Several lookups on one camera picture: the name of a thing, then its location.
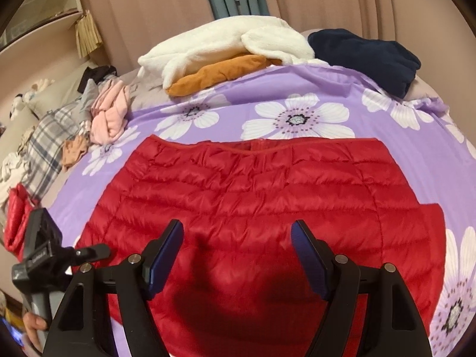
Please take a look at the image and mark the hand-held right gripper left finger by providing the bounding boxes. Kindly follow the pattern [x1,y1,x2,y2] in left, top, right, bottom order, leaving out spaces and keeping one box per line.
[44,219,185,357]

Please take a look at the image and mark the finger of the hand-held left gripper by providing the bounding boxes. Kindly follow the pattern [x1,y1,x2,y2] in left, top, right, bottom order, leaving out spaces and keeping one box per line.
[71,244,111,265]

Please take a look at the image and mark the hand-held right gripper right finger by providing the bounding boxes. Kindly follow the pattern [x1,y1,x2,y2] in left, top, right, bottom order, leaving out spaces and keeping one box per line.
[291,219,434,357]

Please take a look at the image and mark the large red puffer jacket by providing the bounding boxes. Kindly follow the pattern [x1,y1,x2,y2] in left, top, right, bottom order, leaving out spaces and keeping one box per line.
[76,136,447,357]

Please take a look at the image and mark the person's left hand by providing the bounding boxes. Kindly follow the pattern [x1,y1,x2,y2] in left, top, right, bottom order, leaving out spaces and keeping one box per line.
[22,312,51,354]

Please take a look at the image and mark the small folded red puffer jacket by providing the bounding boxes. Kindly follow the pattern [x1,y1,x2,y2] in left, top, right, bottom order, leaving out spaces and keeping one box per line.
[4,184,41,261]

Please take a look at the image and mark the white printed garment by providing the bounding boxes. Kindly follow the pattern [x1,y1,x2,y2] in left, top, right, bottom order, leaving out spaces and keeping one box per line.
[0,152,30,209]

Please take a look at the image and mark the small tan garment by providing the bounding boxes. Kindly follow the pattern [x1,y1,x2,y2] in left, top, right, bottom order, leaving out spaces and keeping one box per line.
[61,136,90,172]

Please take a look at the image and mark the grey plaid cloth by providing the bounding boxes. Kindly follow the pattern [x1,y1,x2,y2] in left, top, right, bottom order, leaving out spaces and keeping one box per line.
[20,106,92,198]

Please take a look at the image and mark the printed beige pillow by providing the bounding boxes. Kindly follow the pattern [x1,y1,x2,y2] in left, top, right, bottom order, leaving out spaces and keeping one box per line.
[0,115,41,157]

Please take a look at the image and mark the black and white plush toy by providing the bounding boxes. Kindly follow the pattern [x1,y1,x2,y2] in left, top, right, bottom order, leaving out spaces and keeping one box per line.
[9,95,34,120]

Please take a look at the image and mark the pink garment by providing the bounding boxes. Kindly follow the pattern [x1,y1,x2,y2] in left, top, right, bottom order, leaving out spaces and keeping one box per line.
[91,81,131,145]

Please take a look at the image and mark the plain beige pillow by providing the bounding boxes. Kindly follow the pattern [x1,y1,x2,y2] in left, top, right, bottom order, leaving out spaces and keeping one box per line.
[28,61,97,120]

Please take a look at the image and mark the grey garment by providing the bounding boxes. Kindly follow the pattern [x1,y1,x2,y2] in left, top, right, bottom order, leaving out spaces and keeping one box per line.
[76,80,102,134]

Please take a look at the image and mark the cream plush toy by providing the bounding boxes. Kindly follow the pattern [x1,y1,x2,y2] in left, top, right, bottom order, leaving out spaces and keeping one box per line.
[24,78,54,99]

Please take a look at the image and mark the dark brown garment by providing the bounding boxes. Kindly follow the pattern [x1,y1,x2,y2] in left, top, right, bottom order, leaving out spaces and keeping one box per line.
[78,65,118,93]

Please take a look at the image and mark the purple floral blanket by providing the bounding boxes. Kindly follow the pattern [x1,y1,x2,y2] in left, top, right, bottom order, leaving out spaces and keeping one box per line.
[48,63,473,357]

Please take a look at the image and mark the mustard orange garment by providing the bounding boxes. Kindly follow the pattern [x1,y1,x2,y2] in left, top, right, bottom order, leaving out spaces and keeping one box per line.
[166,54,283,96]

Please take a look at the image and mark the tan hanging tassel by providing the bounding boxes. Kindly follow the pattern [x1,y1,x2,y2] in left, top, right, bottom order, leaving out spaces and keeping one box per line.
[74,10,104,58]

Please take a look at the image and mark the navy blue garment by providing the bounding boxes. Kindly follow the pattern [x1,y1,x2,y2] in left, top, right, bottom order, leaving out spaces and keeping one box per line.
[308,29,422,98]

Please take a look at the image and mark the white fleece garment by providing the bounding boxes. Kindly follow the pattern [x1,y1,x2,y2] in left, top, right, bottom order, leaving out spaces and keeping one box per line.
[137,15,328,89]

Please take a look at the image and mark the pink curtain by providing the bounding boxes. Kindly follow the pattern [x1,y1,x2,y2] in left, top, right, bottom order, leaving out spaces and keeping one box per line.
[76,0,216,71]
[260,0,458,93]

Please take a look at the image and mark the white wall shelf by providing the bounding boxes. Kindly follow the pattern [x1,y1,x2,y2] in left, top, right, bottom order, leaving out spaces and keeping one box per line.
[0,0,88,51]

